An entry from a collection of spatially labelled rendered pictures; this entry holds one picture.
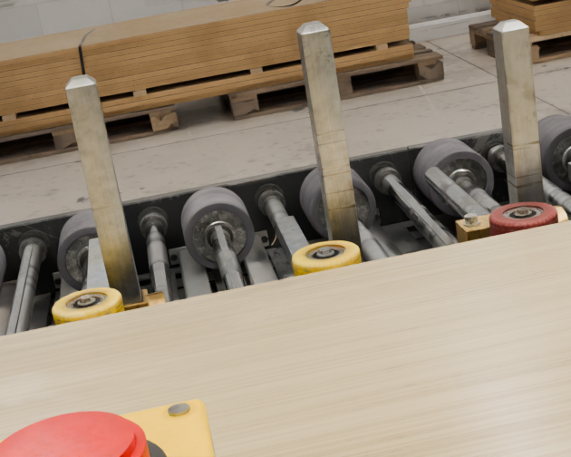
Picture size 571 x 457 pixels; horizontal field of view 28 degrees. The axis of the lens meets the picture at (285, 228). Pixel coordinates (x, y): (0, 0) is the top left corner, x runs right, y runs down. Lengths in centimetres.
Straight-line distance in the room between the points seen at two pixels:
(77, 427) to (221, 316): 93
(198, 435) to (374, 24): 605
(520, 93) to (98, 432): 119
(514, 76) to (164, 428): 116
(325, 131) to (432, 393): 48
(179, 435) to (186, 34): 588
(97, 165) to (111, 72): 481
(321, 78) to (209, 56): 484
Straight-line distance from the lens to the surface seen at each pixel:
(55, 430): 29
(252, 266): 180
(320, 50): 135
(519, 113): 143
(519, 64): 142
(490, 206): 170
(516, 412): 94
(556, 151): 191
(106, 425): 28
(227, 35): 618
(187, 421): 30
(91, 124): 135
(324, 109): 137
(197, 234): 178
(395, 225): 197
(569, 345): 105
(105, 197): 137
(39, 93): 618
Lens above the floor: 136
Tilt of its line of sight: 18 degrees down
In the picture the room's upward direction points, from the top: 9 degrees counter-clockwise
